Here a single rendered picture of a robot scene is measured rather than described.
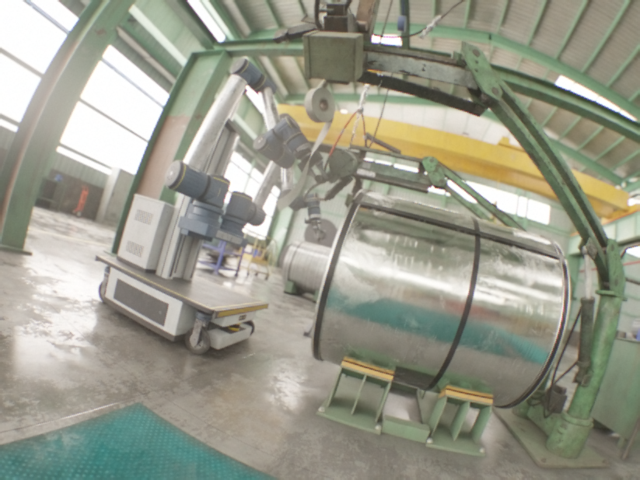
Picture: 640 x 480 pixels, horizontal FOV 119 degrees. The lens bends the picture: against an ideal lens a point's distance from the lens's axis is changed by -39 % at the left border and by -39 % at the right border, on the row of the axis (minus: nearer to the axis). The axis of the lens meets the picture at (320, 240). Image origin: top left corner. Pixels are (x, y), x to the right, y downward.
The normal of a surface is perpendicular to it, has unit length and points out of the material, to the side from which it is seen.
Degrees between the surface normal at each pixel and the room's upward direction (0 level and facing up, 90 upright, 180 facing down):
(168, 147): 90
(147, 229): 90
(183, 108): 90
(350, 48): 145
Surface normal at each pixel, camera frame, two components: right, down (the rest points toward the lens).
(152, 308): -0.17, -0.14
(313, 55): -0.37, 0.68
